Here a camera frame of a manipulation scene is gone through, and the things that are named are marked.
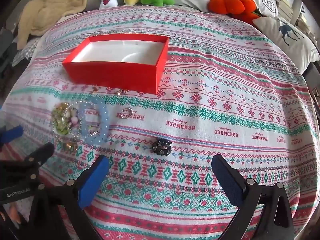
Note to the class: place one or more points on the beige quilted blanket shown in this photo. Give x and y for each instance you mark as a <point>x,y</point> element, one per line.
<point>55,7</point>

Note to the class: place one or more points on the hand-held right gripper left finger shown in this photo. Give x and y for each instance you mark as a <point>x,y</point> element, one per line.
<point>96,180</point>

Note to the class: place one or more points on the patterned knit-print blanket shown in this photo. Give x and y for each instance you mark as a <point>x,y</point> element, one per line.
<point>212,130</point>

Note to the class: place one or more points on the small bronze charm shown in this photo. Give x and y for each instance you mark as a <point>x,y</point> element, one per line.
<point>94,89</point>

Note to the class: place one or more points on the black hair claw clip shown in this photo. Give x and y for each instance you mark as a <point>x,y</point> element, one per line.
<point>160,146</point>

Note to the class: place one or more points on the grey chair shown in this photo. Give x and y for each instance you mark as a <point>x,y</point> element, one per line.
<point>6,45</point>

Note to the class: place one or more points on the person's left hand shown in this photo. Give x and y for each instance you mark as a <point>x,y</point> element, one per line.
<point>13,213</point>

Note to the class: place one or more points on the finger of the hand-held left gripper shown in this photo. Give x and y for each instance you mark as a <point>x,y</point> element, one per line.
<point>40,152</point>
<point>11,133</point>

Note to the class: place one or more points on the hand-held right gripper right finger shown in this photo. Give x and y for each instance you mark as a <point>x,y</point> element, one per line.
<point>226,177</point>

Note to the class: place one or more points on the white deer print pillow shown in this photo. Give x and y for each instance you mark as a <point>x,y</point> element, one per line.
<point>282,45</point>

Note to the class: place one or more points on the red cardboard box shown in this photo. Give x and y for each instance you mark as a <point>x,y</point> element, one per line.
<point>112,76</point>

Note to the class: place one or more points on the orange pumpkin plush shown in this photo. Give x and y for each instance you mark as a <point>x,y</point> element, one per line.
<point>225,5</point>
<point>250,15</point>

